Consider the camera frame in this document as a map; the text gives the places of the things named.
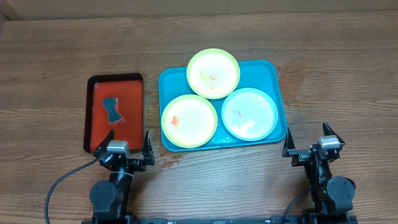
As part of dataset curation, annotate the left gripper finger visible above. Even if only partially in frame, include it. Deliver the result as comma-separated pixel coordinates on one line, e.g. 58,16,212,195
141,131,155,166
93,129,114,157

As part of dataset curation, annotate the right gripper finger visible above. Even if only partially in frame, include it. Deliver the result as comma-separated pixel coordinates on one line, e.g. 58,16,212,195
282,127,295,157
322,121,345,146

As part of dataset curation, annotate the yellow-green plate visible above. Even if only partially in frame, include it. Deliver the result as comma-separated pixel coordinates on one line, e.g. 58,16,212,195
160,95,218,149
186,49,241,100

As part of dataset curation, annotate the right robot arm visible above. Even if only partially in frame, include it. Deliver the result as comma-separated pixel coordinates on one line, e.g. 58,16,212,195
280,121,358,224

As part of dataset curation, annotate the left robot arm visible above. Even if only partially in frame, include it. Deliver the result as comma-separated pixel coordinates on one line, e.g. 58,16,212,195
90,130,155,223

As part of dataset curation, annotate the red and black tray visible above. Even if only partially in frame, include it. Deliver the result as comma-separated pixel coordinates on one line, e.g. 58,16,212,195
83,73,144,152

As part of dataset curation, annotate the blue plastic tray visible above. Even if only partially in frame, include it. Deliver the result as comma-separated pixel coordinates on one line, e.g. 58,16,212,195
158,60,287,151

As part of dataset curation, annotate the light blue plate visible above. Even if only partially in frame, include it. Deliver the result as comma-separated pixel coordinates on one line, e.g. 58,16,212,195
221,88,279,141

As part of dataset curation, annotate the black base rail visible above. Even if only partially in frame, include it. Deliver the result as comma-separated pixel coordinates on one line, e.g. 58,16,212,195
81,214,358,224

